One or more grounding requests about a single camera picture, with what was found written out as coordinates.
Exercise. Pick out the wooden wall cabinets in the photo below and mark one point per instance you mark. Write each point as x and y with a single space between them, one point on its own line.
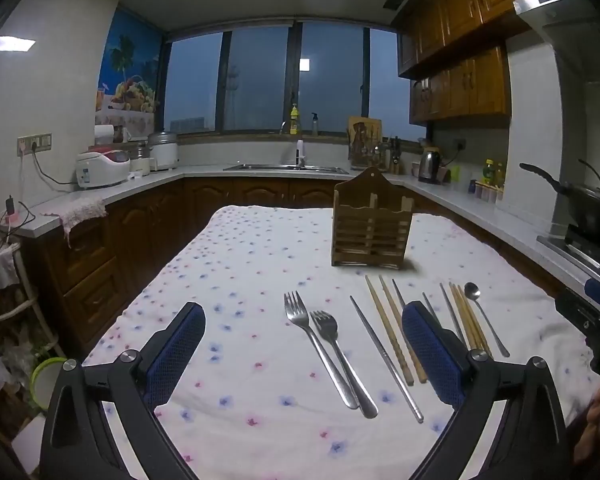
460 35

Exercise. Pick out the knife block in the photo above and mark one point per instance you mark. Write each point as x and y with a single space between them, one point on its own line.
395 160

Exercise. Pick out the countertop utensil rack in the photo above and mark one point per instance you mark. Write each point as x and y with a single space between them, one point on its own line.
370 160

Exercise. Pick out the black wok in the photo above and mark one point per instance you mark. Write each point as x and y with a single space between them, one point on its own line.
592 210

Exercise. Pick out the ceiling vent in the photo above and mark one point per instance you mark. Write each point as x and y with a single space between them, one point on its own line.
394 0

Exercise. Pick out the green basin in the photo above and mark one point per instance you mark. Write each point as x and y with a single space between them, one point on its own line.
45 375

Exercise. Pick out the yellow dish soap bottle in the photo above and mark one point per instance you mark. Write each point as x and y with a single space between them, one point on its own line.
294 122

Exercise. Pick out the small white stew pot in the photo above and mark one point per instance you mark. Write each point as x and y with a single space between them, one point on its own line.
141 162

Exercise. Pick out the large metal fork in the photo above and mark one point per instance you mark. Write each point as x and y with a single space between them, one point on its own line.
320 350

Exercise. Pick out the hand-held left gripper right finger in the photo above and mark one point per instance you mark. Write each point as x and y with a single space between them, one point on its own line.
430 355

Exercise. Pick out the long metal spoon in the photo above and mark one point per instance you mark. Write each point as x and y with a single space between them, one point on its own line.
487 320

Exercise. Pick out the yellow cooking oil bottle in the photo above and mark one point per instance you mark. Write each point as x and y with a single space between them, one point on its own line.
500 175
488 172

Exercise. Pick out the white storage rack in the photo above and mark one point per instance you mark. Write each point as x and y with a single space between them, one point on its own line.
22 305

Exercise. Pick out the steel kitchen sink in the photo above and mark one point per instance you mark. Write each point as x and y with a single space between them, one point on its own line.
285 167

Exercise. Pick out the small metal fork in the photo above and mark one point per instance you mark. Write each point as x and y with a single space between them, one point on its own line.
347 365

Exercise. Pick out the white water tap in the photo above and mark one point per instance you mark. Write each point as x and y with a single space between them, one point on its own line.
300 152

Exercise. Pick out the green kitchen gadget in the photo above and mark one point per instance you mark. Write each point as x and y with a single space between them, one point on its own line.
455 174

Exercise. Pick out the wooden base cabinets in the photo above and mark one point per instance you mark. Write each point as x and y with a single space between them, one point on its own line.
145 220

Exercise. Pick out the wall outlet strip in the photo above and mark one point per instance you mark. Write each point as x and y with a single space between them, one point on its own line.
34 143

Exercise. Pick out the chrome faucet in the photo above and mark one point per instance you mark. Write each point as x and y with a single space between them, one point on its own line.
283 127

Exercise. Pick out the paper towel roll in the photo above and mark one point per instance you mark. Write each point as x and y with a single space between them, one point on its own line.
104 136

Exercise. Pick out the gas stove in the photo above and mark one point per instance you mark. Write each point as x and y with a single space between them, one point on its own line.
580 252

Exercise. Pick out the spice jar set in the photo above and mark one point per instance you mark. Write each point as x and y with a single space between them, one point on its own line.
487 192

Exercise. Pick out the wooden cutting board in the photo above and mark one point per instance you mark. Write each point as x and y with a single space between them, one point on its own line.
365 130

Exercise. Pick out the wooden utensil holder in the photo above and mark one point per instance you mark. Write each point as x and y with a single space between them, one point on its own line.
372 225

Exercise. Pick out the pink lace cloth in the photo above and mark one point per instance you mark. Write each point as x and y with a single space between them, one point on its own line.
82 210

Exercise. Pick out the kitchen window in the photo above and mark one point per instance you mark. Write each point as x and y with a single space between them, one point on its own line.
260 80

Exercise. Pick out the white and red rice cooker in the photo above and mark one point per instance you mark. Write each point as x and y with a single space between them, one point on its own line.
102 167

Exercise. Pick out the wooden chopstick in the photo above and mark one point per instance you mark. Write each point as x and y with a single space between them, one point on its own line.
402 330
475 322
464 317
390 332

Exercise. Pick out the steel electric kettle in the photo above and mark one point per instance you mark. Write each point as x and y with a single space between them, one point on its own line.
429 166

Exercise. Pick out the metal chopstick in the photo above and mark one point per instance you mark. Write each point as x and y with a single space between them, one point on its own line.
452 315
431 307
399 294
387 360

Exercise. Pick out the steel range hood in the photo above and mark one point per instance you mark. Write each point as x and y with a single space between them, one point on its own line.
565 15

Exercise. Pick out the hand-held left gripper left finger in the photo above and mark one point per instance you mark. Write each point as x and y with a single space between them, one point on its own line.
180 350

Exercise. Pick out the wall socket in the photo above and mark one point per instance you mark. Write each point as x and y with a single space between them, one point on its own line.
459 143

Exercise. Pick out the floral white tablecloth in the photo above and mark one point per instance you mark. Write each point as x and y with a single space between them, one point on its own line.
260 270

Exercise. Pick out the tropical fruit wall poster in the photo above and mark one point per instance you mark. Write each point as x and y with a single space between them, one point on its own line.
130 75

